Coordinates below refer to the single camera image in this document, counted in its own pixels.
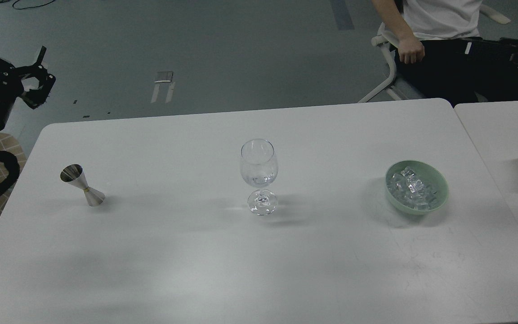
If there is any steel cocktail jigger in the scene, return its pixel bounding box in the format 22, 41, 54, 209
60, 164, 106, 207

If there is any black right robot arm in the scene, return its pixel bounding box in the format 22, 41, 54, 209
461, 37, 518, 67

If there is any clear wine glass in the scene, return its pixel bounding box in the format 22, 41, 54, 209
239, 138, 279, 216

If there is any clear ice cubes pile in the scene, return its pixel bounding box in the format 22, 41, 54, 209
387, 166, 441, 211

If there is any white office chair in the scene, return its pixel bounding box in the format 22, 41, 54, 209
358, 4, 511, 103

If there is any person in white shirt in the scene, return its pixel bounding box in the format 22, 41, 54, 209
372, 0, 518, 106

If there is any green bowl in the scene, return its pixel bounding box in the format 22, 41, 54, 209
384, 160, 449, 216

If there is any black floor cable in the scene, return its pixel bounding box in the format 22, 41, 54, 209
0, 0, 56, 18

